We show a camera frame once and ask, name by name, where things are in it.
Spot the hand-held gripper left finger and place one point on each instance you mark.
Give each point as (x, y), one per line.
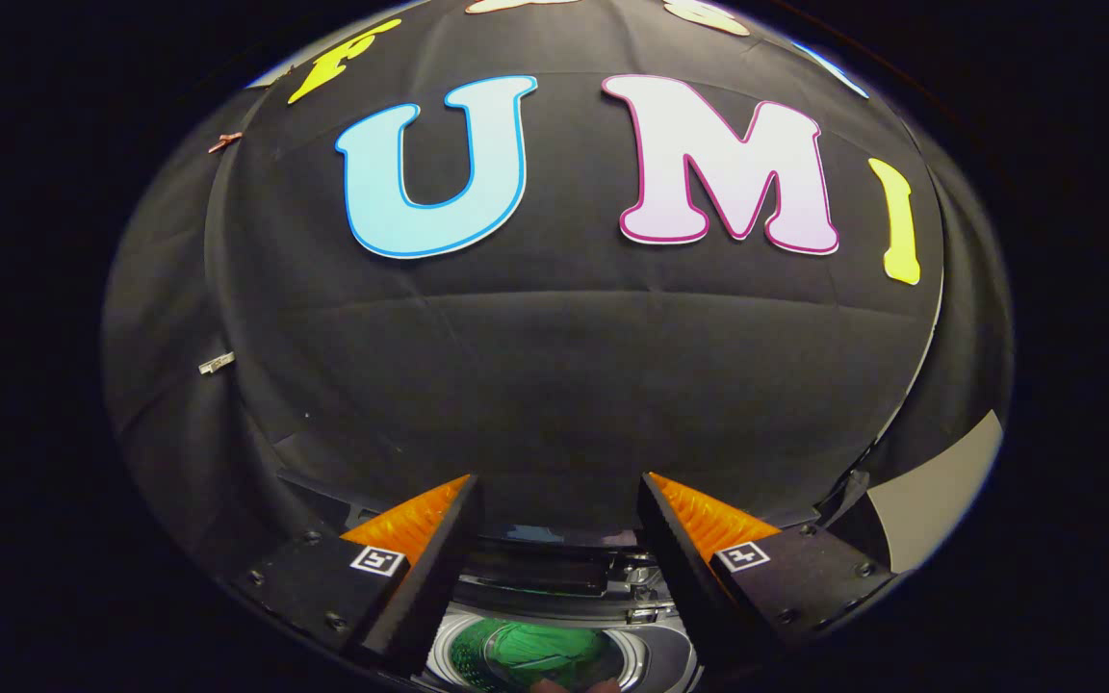
(434, 587)

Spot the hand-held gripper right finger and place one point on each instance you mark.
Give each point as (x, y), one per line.
(684, 577)

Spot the grey washing machine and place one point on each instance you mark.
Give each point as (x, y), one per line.
(656, 654)

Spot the green polo shirt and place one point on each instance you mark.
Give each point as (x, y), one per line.
(535, 650)

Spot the black backdrop cloth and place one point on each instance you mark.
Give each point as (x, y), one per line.
(564, 385)

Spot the grey cabinet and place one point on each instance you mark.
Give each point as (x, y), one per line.
(940, 491)

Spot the silver clip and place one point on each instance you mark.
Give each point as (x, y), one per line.
(216, 364)

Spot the pink clip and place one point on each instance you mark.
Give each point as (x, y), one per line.
(224, 142)

